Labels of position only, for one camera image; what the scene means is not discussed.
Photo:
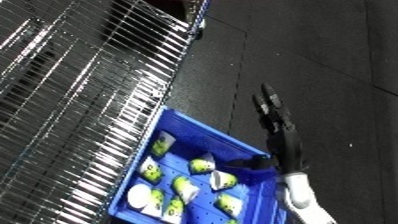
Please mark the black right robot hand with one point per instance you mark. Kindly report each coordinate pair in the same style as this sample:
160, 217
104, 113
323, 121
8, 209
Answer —
285, 143

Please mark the pale right robot arm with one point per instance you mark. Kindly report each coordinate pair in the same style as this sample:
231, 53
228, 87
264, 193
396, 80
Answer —
302, 196

